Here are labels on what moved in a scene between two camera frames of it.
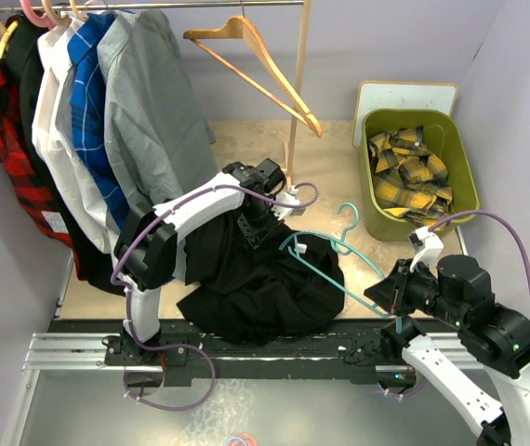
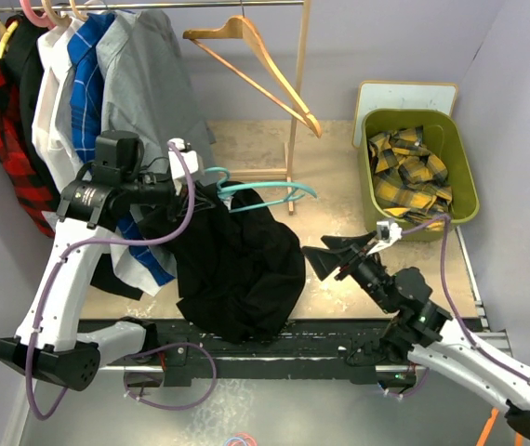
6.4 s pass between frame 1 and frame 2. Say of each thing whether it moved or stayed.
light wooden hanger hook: stayed
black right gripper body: moved
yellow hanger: stayed
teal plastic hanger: moved
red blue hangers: stayed
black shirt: moved
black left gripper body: moved
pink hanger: stayed
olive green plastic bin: stayed
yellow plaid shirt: stayed
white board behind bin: stayed
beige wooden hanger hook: stayed
